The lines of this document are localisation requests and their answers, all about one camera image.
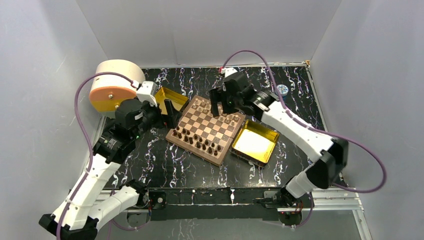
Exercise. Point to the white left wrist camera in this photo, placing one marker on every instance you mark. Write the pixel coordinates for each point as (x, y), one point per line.
(147, 91)

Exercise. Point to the dark chess pieces row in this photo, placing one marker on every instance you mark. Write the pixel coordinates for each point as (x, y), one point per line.
(203, 142)

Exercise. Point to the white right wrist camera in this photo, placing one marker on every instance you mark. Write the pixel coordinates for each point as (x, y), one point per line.
(227, 71)

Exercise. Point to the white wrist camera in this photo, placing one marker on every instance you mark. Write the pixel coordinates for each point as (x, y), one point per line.
(227, 71)
(147, 91)

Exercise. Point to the gold tin with white pieces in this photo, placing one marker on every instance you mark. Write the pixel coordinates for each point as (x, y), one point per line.
(255, 143)

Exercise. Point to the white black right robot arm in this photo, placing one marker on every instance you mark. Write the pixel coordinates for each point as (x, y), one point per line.
(328, 154)

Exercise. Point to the wooden chess board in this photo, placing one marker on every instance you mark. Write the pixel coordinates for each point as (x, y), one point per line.
(197, 113)

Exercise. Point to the cream orange round appliance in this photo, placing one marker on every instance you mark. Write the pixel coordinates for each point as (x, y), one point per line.
(109, 91)

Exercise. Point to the black aluminium base frame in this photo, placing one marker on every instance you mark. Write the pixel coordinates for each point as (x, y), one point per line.
(243, 203)

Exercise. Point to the empty gold tin box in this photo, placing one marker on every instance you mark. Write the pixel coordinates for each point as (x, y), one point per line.
(178, 100)

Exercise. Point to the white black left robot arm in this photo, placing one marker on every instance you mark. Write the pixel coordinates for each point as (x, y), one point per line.
(79, 217)

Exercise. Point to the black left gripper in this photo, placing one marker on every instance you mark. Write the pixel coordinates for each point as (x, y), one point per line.
(171, 119)

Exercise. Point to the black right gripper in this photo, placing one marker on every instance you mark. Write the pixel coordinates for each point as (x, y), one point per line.
(217, 95)

